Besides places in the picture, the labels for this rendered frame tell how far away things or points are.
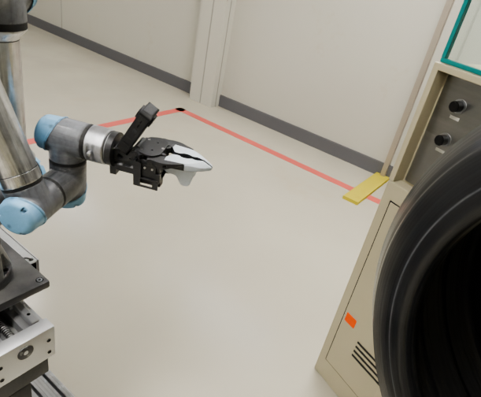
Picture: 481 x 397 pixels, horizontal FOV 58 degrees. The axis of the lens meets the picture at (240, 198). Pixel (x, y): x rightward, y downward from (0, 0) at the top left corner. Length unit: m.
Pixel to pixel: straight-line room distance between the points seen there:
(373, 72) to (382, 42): 0.24
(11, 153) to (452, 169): 0.70
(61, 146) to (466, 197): 0.74
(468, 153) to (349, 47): 3.41
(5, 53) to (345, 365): 1.49
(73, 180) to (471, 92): 1.03
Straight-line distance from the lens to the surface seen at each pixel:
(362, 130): 3.86
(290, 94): 4.13
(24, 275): 1.11
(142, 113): 0.83
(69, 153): 0.94
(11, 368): 1.06
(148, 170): 0.88
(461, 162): 0.46
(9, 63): 0.98
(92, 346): 1.89
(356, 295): 1.64
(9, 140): 0.86
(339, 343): 1.78
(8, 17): 0.94
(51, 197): 0.91
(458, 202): 0.45
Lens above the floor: 1.44
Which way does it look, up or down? 29 degrees down
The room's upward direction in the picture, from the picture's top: 12 degrees clockwise
